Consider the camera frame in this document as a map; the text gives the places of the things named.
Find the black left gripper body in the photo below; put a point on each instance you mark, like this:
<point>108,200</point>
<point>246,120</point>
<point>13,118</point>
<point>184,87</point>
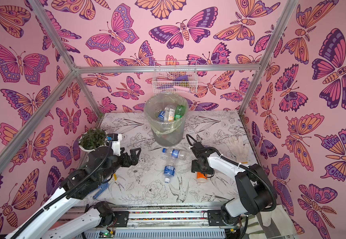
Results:
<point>124,163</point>

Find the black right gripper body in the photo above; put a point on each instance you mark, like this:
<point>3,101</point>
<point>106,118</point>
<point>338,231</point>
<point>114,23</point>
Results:
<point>197,166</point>

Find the orange label bottle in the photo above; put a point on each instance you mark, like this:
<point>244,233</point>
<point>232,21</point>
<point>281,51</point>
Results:
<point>201,178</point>

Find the small blue label bottle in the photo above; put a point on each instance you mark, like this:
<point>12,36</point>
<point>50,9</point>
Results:
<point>161,116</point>

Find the green plastic bottle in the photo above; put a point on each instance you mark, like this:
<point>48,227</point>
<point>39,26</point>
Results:
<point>179,112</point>

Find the yellow label small bottle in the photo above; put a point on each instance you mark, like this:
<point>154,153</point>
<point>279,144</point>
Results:
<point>170,112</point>

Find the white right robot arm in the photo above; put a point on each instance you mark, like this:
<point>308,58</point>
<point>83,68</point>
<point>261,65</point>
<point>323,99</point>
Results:
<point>256,193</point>

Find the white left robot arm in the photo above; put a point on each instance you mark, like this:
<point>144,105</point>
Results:
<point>102,164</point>

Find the grey mesh waste bin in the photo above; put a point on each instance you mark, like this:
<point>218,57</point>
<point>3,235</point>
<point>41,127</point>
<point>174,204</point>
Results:
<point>167,134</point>

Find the blue dotted work glove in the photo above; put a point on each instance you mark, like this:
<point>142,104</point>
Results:
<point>102,188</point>

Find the potted green plant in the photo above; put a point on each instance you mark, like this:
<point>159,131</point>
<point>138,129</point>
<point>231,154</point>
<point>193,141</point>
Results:
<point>92,139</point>

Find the white work glove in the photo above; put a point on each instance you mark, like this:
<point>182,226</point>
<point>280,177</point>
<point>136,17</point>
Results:
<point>238,150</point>

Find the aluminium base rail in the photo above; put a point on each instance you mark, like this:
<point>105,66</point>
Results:
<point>166,222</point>

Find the white wire wall basket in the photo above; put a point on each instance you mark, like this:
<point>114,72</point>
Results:
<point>175,77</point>

